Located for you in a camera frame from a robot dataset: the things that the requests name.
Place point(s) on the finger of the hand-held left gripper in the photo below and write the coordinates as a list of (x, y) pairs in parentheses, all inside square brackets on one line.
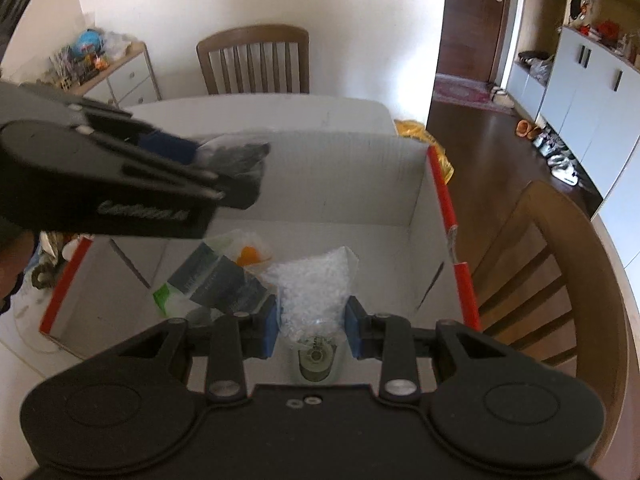
[(167, 149), (170, 175)]

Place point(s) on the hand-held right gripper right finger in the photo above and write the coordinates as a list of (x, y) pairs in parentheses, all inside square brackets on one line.
[(352, 332)]

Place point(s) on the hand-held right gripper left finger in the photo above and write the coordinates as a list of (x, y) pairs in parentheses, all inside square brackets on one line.
[(270, 327)]

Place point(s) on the clear bag of white bits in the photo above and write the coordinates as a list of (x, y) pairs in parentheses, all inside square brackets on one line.
[(312, 285)]

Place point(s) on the dark plastic bag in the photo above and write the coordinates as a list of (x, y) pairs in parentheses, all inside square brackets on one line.
[(235, 170)]

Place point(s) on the red and white cardboard box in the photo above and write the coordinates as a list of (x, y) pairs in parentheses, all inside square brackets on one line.
[(350, 185)]

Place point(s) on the green and grey packet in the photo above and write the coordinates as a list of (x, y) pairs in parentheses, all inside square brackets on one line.
[(215, 280)]

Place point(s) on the clear bag with orange piece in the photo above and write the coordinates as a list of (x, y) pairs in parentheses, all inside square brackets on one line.
[(247, 252)]

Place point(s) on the white drawer cabinet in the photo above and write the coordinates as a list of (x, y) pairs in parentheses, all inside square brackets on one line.
[(125, 77)]

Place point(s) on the patterned fabric bundle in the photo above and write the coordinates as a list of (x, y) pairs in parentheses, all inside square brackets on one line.
[(45, 260)]

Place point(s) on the pile of small toys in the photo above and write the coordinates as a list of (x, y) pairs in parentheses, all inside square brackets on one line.
[(67, 67)]

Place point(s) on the clear plastic bag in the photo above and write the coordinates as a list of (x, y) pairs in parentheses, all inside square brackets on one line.
[(118, 45)]

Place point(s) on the wooden slat-back chair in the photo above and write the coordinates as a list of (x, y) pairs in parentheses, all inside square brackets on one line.
[(550, 280), (252, 57)]

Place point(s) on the blue round toy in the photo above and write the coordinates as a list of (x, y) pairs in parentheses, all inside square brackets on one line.
[(87, 42)]

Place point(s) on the yellow plastic bag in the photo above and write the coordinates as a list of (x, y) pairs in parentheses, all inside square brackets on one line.
[(425, 140)]

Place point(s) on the patterned rug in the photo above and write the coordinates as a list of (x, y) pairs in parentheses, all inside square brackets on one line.
[(462, 92)]

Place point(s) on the white sneakers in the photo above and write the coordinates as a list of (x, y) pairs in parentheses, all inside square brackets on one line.
[(562, 170)]

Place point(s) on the orange shoes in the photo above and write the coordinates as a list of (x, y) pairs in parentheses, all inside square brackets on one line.
[(524, 128)]

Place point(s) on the white slippers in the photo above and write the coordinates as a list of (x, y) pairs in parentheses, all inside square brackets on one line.
[(497, 92)]

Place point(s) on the grey bag on bench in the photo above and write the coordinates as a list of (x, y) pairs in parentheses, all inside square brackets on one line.
[(540, 67)]

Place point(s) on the white shoe cabinet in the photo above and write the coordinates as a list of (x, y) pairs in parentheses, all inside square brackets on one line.
[(580, 100)]

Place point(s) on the brown wooden door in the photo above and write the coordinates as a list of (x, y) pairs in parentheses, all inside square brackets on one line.
[(472, 20)]

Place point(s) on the round wall wreath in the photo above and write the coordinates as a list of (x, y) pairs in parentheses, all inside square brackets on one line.
[(580, 5)]

